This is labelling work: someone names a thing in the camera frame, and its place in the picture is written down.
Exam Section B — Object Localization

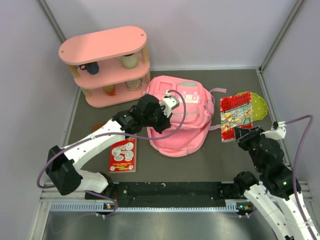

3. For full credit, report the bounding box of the patterned ceramic bowl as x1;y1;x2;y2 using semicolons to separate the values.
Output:
125;78;143;91

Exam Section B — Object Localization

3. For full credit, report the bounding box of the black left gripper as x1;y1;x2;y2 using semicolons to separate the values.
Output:
142;104;173;134

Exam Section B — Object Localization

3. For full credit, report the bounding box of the pale green mug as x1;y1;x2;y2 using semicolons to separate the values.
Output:
114;53;139;69

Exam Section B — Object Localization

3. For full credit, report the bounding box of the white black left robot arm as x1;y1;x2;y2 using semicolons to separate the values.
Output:
45;93;179;199

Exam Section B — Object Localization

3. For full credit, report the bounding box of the grey slotted cable duct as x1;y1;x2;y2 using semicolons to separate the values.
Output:
49;201;253;213

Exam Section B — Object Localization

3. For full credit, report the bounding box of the brown leather wallet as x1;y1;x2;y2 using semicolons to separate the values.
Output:
92;122;106;132

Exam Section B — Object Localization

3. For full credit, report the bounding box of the dark blue mug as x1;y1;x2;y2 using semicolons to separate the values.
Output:
79;61;100;75

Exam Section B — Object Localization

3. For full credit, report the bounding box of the pink student backpack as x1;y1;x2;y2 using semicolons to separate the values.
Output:
146;75;227;158

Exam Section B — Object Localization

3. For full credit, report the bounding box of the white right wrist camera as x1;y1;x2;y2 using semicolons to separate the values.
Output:
262;121;287;141

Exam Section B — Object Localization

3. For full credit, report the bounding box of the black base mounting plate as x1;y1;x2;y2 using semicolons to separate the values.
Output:
84;181;255;207

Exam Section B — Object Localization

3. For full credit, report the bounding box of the pink three-tier wooden shelf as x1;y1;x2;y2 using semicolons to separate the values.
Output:
58;26;151;108

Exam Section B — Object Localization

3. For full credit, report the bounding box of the red cover book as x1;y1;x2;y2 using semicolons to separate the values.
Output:
108;137;137;173

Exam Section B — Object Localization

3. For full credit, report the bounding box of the red colourful comic book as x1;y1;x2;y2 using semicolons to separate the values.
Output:
220;92;253;142

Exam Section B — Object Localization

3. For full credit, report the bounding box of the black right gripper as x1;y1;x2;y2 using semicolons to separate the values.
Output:
233;124;268;172

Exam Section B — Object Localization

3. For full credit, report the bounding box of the orange cup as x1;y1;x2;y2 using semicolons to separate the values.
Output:
103;84;116;96

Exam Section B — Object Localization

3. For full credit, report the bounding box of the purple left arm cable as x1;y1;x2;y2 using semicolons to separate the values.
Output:
36;89;187;190

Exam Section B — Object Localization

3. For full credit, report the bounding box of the green polka dot plate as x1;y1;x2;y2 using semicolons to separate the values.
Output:
251;92;268;122

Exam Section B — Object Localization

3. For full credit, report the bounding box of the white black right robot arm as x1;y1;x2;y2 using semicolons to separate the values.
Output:
233;124;320;240

